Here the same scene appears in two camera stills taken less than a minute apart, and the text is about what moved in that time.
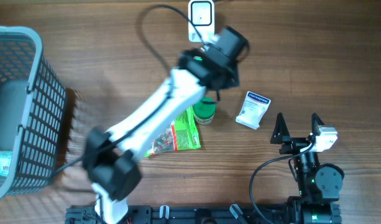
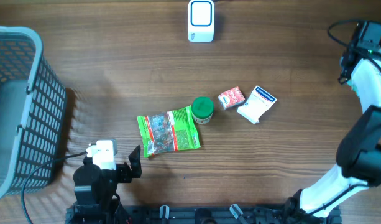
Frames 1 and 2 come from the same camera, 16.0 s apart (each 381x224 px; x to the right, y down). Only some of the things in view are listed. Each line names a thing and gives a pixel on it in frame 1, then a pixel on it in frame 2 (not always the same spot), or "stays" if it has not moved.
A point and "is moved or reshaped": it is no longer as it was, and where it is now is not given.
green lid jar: (204, 111) stays
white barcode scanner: (202, 14) stays
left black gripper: (237, 80) → (126, 176)
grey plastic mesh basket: (28, 109) stays
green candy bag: (181, 134) stays
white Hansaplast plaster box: (253, 110) is moved or reshaped
